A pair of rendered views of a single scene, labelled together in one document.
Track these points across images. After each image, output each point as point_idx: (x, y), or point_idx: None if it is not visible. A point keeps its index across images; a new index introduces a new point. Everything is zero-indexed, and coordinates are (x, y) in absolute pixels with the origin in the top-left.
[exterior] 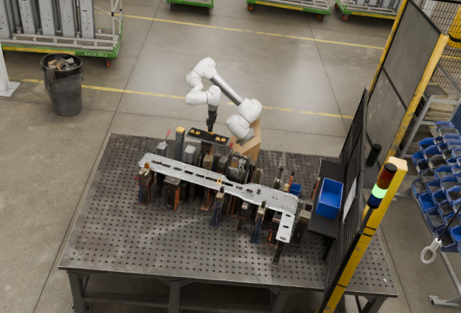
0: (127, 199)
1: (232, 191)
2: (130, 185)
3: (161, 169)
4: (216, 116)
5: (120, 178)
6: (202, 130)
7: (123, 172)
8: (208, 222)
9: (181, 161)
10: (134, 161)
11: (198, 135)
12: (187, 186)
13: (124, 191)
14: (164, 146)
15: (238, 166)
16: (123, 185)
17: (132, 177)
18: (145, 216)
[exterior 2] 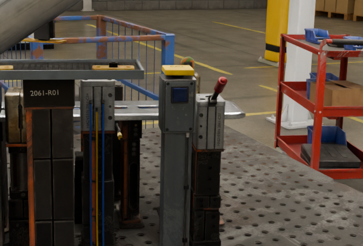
0: (225, 184)
1: None
2: (254, 203)
3: (155, 101)
4: None
5: (303, 207)
6: (91, 70)
7: (315, 218)
8: None
9: (160, 238)
10: (333, 245)
11: (91, 66)
12: (74, 174)
13: (251, 191)
14: (196, 96)
15: None
16: (270, 199)
17: (277, 215)
18: (147, 174)
